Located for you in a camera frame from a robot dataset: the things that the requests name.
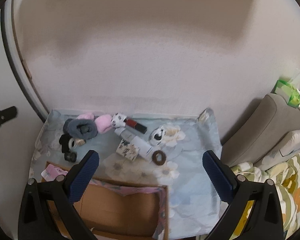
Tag cardboard box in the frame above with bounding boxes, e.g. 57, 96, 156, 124
41, 161, 170, 240

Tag green tissue pack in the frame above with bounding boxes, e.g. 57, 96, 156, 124
274, 79, 300, 108

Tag beige cream jar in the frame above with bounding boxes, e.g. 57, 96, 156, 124
75, 138, 86, 146

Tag brown hair scrunchie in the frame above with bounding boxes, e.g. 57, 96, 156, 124
152, 150, 166, 166

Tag pink fluffy sock roll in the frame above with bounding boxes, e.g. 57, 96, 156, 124
76, 113, 95, 121
94, 114, 112, 134

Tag white pillow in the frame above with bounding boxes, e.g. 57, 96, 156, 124
255, 130, 300, 171

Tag white floral small box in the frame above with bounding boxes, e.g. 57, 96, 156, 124
116, 139, 140, 161

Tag grey sofa cushion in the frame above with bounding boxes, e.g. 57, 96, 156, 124
221, 93, 300, 167

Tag red black lipstick tube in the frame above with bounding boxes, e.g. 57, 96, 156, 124
124, 118, 147, 134

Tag pink packet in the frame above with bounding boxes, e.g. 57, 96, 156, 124
41, 164, 68, 181

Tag black cosmetic jar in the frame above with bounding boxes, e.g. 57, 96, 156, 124
64, 152, 77, 163

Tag white black spotted sock roll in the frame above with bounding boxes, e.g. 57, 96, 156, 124
111, 113, 127, 128

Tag clear tape roll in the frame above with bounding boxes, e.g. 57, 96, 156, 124
68, 138, 77, 150

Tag grey sock roll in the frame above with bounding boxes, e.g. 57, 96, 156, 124
63, 119, 98, 140

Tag silver white cosmetic tube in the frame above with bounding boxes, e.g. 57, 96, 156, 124
114, 127, 155, 162

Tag floral light blue cloth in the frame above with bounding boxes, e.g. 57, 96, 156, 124
28, 107, 229, 240

